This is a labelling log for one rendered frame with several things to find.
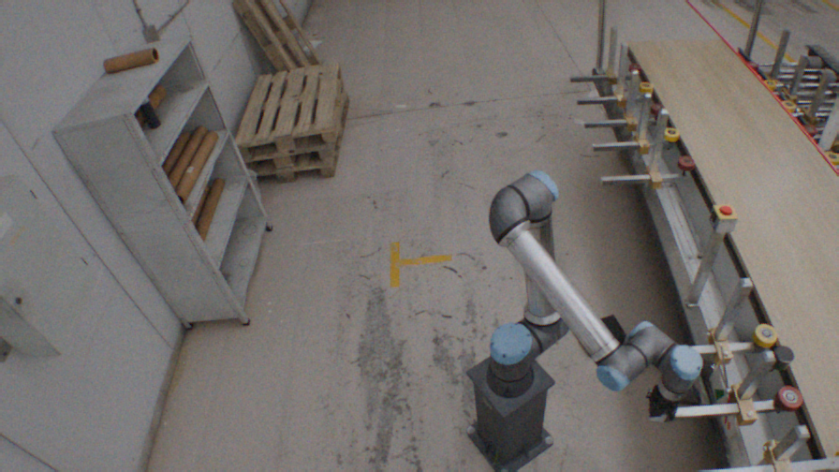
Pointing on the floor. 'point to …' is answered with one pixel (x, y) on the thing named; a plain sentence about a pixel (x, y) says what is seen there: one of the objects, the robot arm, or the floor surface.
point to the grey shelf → (161, 233)
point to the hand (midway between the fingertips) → (662, 418)
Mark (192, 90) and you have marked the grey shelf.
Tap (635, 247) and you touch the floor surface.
